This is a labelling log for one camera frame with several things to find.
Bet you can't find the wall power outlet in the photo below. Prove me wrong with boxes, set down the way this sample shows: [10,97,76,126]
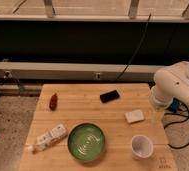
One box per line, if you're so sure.
[94,73,101,80]

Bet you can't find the white sponge block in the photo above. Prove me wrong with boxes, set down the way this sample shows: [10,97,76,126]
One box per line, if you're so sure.
[125,110,144,124]

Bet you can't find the black floor cables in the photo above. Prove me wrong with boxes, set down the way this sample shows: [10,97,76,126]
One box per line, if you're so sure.
[163,103,189,150]

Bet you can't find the black eraser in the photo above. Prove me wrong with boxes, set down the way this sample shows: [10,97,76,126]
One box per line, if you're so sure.
[100,90,120,103]

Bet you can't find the black cable on wall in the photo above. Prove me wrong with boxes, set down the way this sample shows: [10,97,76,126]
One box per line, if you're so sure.
[113,13,153,82]

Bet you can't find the blue box on floor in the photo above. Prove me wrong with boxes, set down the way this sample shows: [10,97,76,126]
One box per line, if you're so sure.
[168,99,180,113]

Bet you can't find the left wall outlet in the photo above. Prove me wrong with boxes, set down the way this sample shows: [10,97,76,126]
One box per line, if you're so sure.
[4,70,13,79]

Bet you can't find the green bowl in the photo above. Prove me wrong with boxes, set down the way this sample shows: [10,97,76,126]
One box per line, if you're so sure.
[67,123,106,163]

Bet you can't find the red-brown chili pepper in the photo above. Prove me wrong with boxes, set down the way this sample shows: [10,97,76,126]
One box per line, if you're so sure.
[49,93,58,111]

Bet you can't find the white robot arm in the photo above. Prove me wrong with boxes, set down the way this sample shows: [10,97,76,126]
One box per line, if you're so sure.
[149,61,189,111]

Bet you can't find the white paper cup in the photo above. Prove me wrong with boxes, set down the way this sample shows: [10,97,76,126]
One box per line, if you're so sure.
[131,135,154,160]

